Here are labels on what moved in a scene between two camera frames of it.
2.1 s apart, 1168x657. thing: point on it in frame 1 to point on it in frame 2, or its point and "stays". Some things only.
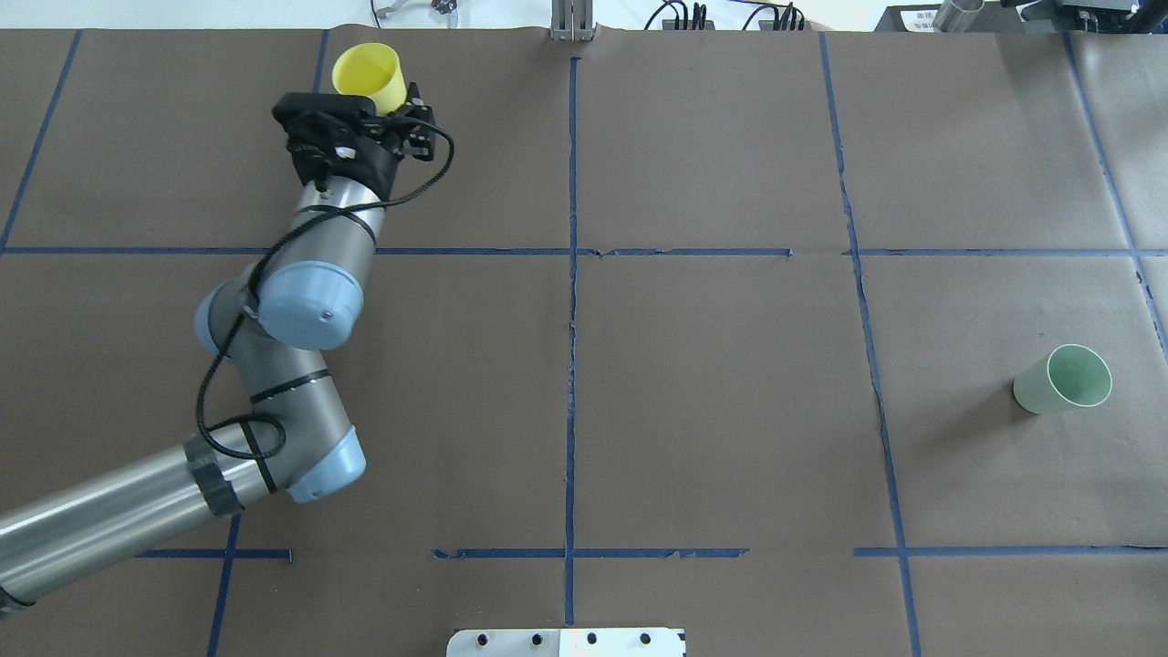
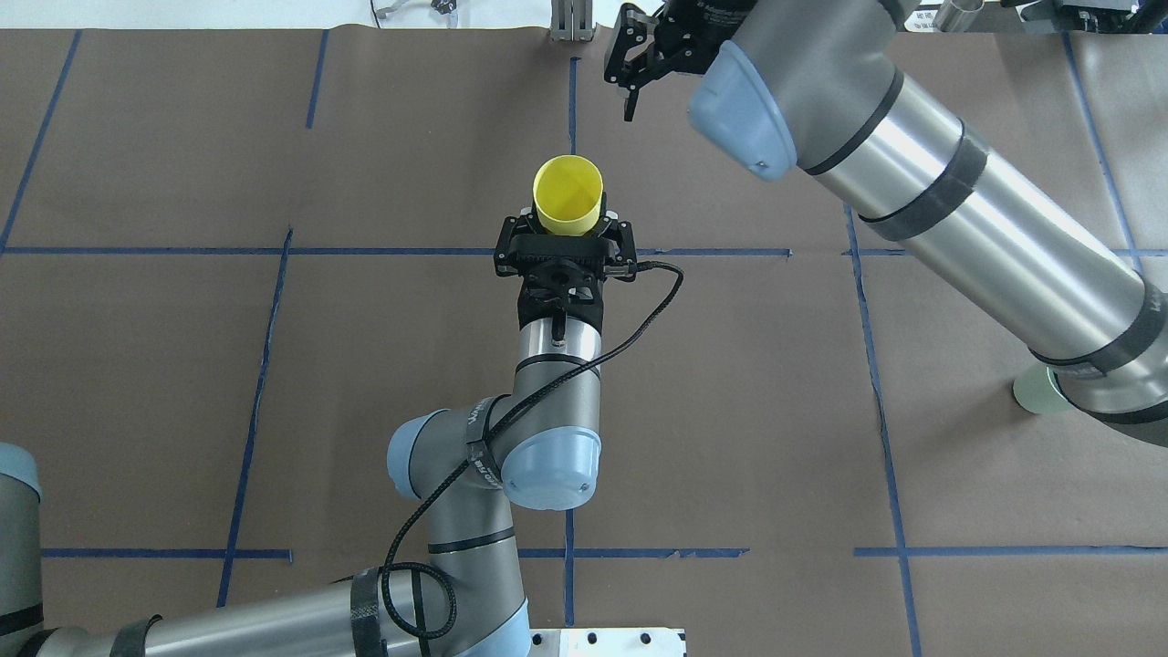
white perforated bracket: x=567 y=642 stays
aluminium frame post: x=572 y=20 stays
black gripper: x=320 y=120 to x=537 y=255
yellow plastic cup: x=373 y=70 to x=568 y=191
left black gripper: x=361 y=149 to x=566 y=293
